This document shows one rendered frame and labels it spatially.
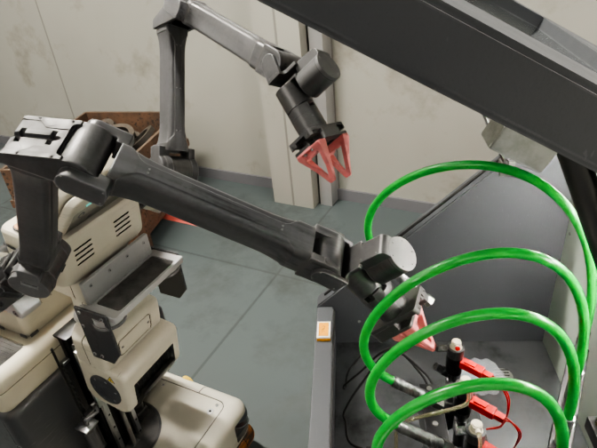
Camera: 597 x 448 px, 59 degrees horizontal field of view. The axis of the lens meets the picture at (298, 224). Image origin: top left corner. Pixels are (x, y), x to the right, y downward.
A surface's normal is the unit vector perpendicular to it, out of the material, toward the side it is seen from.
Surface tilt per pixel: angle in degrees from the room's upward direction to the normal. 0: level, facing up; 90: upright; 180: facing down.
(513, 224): 90
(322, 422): 0
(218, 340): 0
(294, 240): 40
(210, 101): 90
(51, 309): 92
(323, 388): 0
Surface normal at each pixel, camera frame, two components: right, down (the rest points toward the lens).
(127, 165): 0.45, -0.48
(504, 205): -0.07, 0.54
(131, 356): 0.04, -0.81
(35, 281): -0.15, 0.79
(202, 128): -0.44, 0.51
